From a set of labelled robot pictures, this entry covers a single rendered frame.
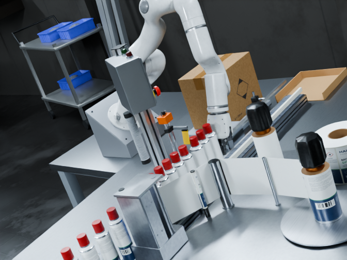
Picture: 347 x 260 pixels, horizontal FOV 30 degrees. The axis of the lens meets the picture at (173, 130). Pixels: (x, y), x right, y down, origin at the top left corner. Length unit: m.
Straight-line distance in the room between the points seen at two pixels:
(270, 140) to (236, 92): 0.78
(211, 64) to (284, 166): 0.67
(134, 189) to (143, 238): 0.17
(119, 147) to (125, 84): 0.99
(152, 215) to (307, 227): 0.49
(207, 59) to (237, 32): 3.21
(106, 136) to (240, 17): 2.74
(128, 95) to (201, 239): 0.56
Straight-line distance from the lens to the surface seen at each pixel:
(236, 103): 3.09
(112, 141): 3.24
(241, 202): 2.35
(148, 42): 2.88
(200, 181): 2.29
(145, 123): 2.48
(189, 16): 2.61
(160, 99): 3.90
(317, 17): 5.29
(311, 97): 3.22
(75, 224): 2.78
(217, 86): 2.58
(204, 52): 2.59
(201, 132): 2.51
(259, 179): 2.25
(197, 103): 3.12
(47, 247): 2.70
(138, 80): 2.28
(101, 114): 3.28
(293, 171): 2.15
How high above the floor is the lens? 1.99
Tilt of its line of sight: 20 degrees down
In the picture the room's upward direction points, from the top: 20 degrees counter-clockwise
